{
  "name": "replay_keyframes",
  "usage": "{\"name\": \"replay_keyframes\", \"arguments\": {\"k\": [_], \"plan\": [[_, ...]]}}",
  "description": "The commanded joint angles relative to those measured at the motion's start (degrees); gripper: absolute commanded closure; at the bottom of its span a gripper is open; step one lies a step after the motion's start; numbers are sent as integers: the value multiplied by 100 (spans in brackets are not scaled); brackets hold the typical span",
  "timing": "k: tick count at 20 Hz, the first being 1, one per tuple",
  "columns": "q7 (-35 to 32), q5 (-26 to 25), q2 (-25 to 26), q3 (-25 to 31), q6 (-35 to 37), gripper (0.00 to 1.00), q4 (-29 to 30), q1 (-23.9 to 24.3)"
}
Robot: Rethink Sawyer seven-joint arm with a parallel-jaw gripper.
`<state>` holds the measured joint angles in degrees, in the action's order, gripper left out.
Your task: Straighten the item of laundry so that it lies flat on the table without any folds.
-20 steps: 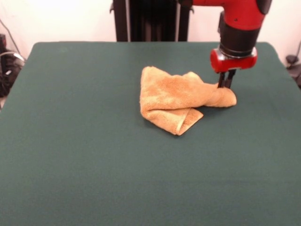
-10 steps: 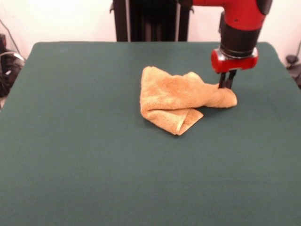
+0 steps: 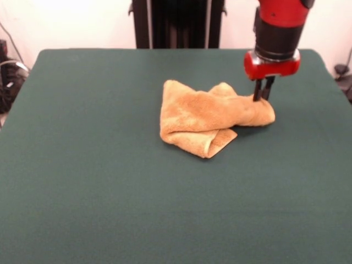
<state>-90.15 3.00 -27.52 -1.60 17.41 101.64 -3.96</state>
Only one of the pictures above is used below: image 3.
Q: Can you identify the tan terry towel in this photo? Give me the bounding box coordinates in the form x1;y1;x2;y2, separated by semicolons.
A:
159;79;276;160

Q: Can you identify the dark green table cloth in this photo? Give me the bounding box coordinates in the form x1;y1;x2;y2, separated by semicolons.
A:
0;48;352;264

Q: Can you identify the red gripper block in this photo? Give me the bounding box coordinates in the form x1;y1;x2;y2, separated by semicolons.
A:
244;49;301;82

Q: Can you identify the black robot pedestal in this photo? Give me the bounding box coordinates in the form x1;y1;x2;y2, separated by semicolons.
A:
128;0;228;50

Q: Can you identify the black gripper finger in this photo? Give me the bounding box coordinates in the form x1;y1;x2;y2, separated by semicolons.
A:
253;79;266;102
263;76;276;101

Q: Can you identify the grey cable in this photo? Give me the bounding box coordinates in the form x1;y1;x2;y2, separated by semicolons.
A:
0;21;30;74

